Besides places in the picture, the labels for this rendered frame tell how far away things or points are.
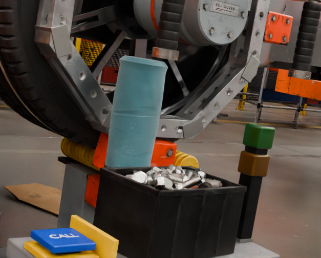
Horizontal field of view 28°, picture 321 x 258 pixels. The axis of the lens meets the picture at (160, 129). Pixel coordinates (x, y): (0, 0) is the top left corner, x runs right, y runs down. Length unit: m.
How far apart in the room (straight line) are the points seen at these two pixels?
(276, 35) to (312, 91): 4.09
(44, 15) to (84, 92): 0.16
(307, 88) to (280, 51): 1.45
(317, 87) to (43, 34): 4.52
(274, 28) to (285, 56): 2.67
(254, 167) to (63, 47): 0.40
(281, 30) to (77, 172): 0.57
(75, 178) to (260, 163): 0.51
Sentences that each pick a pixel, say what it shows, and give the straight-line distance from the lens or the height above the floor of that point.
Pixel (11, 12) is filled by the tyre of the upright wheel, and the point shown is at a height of 0.78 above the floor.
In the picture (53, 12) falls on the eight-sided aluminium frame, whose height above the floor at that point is 0.80.
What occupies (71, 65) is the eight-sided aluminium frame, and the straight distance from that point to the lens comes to 1.19.
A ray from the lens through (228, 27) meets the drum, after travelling 1.22.
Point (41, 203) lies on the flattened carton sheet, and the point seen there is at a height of 0.01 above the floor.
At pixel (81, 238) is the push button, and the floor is 0.48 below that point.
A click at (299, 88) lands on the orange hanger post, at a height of 0.58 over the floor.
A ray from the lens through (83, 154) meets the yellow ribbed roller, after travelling 1.50.
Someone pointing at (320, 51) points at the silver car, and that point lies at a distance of 3.98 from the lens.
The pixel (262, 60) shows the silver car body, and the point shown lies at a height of 0.77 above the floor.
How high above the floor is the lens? 0.77
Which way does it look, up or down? 7 degrees down
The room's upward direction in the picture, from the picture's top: 9 degrees clockwise
